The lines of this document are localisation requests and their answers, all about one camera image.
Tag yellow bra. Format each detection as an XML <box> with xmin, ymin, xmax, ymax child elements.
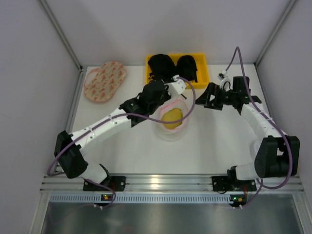
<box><xmin>161</xmin><ymin>108</ymin><xmax>183</xmax><ymax>130</ymax></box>

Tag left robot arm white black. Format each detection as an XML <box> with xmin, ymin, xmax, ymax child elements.
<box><xmin>54</xmin><ymin>80</ymin><xmax>173</xmax><ymax>184</ymax></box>

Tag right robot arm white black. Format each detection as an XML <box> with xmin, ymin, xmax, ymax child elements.
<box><xmin>195</xmin><ymin>76</ymin><xmax>300</xmax><ymax>180</ymax></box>

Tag black bra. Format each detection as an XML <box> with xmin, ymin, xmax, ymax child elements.
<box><xmin>148</xmin><ymin>54</ymin><xmax>197</xmax><ymax>82</ymax></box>

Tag patterned beige laundry bag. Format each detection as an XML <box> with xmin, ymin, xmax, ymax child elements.
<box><xmin>83</xmin><ymin>61</ymin><xmax>127</xmax><ymax>103</ymax></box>

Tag yellow plastic bin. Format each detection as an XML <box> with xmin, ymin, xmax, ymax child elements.
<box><xmin>144</xmin><ymin>53</ymin><xmax>210</xmax><ymax>89</ymax></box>

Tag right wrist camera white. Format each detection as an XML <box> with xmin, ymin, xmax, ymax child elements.
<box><xmin>218</xmin><ymin>70</ymin><xmax>231</xmax><ymax>90</ymax></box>

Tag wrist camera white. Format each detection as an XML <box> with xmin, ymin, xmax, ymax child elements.
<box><xmin>218</xmin><ymin>70</ymin><xmax>231</xmax><ymax>90</ymax></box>
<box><xmin>165</xmin><ymin>75</ymin><xmax>187</xmax><ymax>98</ymax></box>

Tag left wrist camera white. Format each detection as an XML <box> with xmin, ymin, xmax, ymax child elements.
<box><xmin>165</xmin><ymin>75</ymin><xmax>187</xmax><ymax>98</ymax></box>

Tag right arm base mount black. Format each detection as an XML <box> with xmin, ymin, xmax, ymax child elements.
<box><xmin>211</xmin><ymin>175</ymin><xmax>257</xmax><ymax>192</ymax></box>

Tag aluminium rail front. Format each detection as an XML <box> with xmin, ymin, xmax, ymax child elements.
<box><xmin>40</xmin><ymin>174</ymin><xmax>304</xmax><ymax>194</ymax></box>

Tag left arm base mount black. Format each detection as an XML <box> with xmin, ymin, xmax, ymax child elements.
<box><xmin>83</xmin><ymin>175</ymin><xmax>126</xmax><ymax>192</ymax></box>

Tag slotted cable duct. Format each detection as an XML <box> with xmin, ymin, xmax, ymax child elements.
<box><xmin>50</xmin><ymin>194</ymin><xmax>246</xmax><ymax>204</ymax></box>

